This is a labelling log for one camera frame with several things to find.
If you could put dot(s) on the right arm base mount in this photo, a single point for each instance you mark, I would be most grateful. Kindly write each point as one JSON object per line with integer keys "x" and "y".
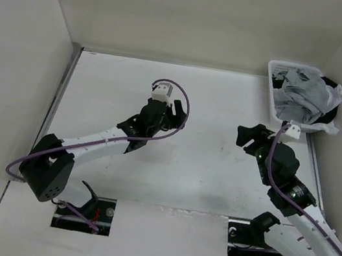
{"x": 246, "y": 237}

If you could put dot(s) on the white tank top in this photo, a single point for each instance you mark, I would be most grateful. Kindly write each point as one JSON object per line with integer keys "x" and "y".
{"x": 334, "y": 99}

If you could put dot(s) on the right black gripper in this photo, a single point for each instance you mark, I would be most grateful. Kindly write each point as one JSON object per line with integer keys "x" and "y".
{"x": 259, "y": 133}

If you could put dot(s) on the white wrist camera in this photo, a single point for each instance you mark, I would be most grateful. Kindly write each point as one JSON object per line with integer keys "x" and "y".
{"x": 291, "y": 130}
{"x": 162, "y": 92}

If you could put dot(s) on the black tank top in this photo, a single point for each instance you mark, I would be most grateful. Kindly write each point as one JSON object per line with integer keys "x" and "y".
{"x": 329, "y": 116}

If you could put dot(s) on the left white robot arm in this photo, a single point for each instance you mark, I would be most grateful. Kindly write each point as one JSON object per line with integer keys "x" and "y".
{"x": 48, "y": 168}

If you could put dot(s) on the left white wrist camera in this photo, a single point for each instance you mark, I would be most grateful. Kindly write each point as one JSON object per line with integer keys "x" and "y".
{"x": 162, "y": 92}

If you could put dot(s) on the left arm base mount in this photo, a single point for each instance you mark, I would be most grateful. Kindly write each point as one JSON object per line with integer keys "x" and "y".
{"x": 98, "y": 210}

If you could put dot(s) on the white plastic laundry basket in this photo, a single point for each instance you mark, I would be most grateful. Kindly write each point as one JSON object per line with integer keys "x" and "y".
{"x": 275, "y": 66}

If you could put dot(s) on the grey tank top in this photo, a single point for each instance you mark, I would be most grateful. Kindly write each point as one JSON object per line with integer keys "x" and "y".
{"x": 301, "y": 96}

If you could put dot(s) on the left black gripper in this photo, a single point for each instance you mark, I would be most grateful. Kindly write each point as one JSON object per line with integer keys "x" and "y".
{"x": 180, "y": 115}

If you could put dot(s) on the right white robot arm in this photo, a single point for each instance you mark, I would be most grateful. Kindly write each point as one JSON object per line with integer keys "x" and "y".
{"x": 277, "y": 165}

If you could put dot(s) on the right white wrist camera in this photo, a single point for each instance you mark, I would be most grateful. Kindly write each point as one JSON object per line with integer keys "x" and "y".
{"x": 291, "y": 130}

